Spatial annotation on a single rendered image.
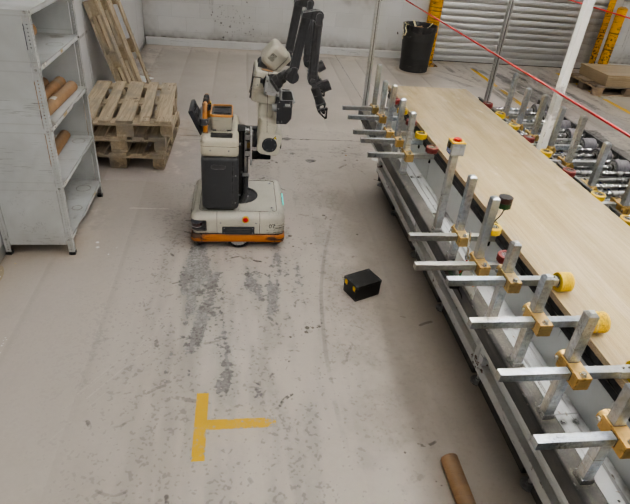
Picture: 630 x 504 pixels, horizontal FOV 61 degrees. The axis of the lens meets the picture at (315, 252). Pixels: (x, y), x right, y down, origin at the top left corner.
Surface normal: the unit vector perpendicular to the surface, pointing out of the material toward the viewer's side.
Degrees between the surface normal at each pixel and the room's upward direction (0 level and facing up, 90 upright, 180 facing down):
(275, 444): 0
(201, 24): 90
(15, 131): 90
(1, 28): 90
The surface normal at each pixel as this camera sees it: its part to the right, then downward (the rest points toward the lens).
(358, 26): 0.11, 0.55
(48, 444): 0.08, -0.83
